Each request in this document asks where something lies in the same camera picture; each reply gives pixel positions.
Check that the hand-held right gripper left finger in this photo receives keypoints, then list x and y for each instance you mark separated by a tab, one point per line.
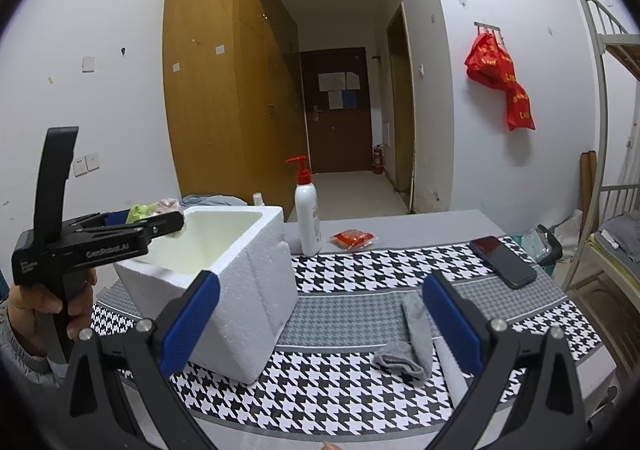
192	317

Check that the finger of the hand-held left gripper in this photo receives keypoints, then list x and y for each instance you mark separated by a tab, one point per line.
162	227
117	218

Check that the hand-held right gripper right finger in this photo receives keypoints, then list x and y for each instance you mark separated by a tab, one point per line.
450	317

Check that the green patterned cloth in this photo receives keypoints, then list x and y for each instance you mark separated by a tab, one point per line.
139	214

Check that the grey sock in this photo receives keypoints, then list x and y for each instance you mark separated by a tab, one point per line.
412	335

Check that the white foam box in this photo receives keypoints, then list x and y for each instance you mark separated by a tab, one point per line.
250	300

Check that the person's left forearm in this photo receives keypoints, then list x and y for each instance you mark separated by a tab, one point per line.
25	350

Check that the person's left hand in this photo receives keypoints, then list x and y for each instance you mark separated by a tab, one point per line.
35	300

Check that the grey cloth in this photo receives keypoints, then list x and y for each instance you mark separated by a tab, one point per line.
210	200

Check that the black smartphone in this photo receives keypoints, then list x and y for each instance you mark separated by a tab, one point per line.
502	262

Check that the houndstooth tablecloth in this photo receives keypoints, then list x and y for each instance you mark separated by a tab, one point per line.
350	275

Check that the green plastic basket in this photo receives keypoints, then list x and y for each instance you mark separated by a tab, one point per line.
537	247

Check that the red snack packet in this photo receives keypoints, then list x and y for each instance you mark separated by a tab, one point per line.
350	238

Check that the white plastic bag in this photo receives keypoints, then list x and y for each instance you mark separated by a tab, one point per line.
567	232

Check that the white lotion pump bottle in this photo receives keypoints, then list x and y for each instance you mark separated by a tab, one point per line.
307	215

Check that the wooden wardrobe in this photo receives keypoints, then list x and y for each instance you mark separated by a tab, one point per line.
225	80

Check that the red fire extinguisher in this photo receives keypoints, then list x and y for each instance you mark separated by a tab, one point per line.
378	160

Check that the wooden board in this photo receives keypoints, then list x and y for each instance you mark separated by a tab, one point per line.
587	185

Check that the grey mattress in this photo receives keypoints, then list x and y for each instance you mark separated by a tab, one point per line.
625	235

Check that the brown entry door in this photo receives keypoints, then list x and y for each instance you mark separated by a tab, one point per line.
340	140

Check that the blue paper on door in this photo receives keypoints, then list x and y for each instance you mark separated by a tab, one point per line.
342	99

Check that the red plastic bag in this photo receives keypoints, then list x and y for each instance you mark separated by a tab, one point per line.
487	62
520	107

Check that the white papers on door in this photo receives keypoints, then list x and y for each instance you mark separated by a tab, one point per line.
337	81

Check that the metal bunk bed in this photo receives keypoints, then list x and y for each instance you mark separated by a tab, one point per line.
605	130

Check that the white double wall switch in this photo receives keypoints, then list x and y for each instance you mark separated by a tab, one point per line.
87	164

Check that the wooden side door frame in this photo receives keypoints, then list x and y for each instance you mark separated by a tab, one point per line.
400	105

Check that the wall hook rack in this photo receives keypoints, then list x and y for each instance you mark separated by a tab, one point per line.
489	26

